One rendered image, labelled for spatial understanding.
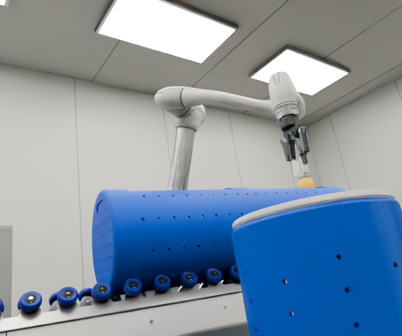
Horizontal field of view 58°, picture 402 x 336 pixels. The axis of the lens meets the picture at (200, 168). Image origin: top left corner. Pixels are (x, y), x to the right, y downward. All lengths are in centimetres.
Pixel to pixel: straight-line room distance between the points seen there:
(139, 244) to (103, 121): 353
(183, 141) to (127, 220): 99
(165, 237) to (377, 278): 55
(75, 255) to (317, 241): 341
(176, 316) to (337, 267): 52
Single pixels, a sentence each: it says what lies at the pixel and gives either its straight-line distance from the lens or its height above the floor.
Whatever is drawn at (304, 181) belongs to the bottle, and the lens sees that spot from 142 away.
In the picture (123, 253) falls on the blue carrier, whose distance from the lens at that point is 92.
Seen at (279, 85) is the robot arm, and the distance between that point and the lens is 154.
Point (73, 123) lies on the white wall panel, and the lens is 425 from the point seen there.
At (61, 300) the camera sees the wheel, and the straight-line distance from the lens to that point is 90.
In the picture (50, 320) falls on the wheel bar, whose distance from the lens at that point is 89.
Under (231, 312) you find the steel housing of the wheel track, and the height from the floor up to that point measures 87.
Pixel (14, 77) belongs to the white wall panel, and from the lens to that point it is 434.
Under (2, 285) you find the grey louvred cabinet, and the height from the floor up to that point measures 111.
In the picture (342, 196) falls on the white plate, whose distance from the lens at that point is 56.
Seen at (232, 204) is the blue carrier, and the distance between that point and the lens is 107.
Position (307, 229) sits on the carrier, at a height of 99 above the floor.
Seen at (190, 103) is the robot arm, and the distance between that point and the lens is 173.
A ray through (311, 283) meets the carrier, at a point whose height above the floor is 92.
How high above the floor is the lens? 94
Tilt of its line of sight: 18 degrees up
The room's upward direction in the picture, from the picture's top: 9 degrees counter-clockwise
